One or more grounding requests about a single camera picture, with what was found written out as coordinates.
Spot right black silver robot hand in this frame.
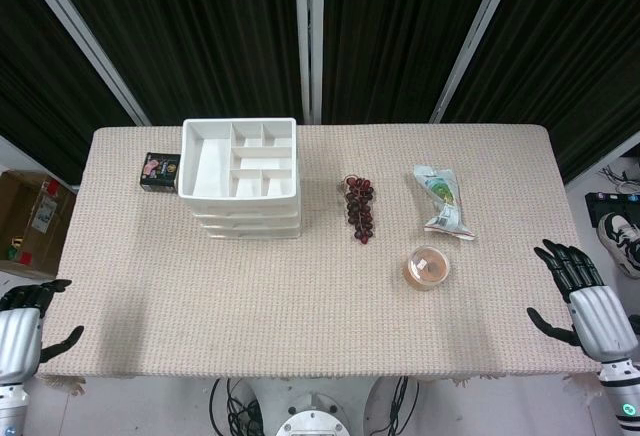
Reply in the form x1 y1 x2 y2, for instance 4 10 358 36
526 239 640 363

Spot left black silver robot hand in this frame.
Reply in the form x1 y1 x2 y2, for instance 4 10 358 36
0 278 85 383

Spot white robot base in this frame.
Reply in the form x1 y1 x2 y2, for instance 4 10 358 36
252 378 382 436

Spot brown cardboard box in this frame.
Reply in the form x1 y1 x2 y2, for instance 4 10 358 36
0 169 79 280

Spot small black printed box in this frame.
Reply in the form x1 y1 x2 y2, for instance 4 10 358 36
139 151 183 193

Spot black and white sneaker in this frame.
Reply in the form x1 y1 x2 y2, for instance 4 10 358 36
597 211 640 279

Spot black floor device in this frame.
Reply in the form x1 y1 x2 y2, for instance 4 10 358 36
584 191 632 230

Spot round tub of rubber bands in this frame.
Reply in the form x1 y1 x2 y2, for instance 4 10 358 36
401 244 451 293

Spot crumpled silver snack bag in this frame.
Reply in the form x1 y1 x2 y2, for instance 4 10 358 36
412 163 477 241

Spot black pleated curtain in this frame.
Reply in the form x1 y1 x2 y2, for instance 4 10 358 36
0 0 141 185
322 0 501 125
42 0 307 127
442 0 640 185

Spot bunch of red grapes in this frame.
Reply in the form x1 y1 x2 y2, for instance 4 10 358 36
341 174 376 246

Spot beige woven tablecloth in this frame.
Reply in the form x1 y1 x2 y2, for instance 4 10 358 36
32 124 609 397

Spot tangled floor cables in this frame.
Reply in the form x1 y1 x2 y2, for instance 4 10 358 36
598 163 640 193

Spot black base cables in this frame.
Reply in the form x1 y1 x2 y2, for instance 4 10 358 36
364 378 422 436
208 378 266 436

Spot white plastic drawer organizer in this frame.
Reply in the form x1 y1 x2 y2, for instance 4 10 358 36
180 116 304 241

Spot grey metal frame post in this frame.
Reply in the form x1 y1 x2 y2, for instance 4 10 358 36
429 0 525 125
293 0 326 125
12 0 152 127

